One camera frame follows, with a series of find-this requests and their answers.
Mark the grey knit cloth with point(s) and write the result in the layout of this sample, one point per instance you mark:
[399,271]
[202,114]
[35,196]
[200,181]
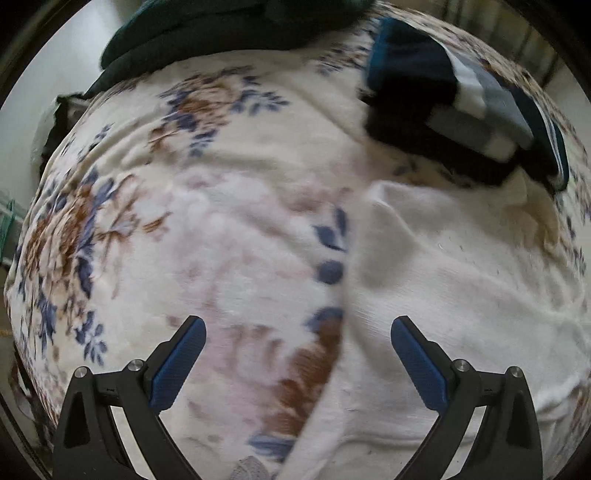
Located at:
[249,470]

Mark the folded navy striped garment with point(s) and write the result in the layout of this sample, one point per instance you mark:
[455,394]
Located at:
[461,101]

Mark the floral printed blanket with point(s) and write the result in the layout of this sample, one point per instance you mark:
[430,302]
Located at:
[194,221]

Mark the white knit garment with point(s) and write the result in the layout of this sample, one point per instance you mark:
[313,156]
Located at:
[452,295]

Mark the dark green cloth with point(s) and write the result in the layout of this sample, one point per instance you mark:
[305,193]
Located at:
[221,32]

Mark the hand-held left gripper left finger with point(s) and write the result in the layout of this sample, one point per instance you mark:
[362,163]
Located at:
[178,364]

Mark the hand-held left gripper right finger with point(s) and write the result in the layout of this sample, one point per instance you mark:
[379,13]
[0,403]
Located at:
[418,360]

